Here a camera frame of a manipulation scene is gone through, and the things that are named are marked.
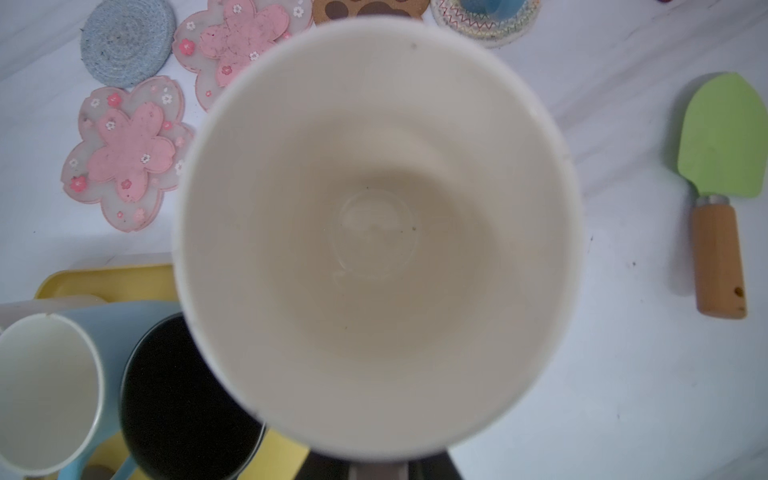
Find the brown paw coaster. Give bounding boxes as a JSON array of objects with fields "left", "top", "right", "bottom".
[{"left": 312, "top": 0, "right": 430, "bottom": 24}]

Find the grey woven coaster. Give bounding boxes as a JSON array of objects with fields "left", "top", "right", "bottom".
[{"left": 80, "top": 0, "right": 176, "bottom": 88}]

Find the pink flower coaster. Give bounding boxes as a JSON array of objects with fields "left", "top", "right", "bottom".
[
  {"left": 172, "top": 0, "right": 314, "bottom": 111},
  {"left": 61, "top": 76, "right": 193, "bottom": 233}
]

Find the green spatula wooden handle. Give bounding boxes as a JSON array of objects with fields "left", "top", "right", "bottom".
[{"left": 677, "top": 73, "right": 767, "bottom": 320}]

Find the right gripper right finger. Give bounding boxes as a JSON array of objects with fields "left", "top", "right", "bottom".
[{"left": 409, "top": 451, "right": 463, "bottom": 480}]

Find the colourful embroidered coaster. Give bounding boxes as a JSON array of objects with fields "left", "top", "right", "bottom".
[{"left": 430, "top": 0, "right": 541, "bottom": 48}]

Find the teal blue mug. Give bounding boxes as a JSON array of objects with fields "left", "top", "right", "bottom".
[{"left": 459, "top": 0, "right": 526, "bottom": 21}]

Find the black mug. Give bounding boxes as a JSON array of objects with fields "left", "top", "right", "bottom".
[{"left": 119, "top": 314, "right": 266, "bottom": 479}]

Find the yellow tray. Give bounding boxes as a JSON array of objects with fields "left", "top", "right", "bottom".
[{"left": 34, "top": 264, "right": 309, "bottom": 479}]

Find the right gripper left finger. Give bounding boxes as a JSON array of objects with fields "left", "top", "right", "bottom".
[{"left": 294, "top": 451, "right": 349, "bottom": 480}]

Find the pink handle mug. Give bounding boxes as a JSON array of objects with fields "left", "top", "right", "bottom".
[{"left": 173, "top": 16, "right": 584, "bottom": 479}]

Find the light blue mug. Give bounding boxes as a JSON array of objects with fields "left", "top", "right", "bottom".
[{"left": 1, "top": 300, "right": 181, "bottom": 479}]

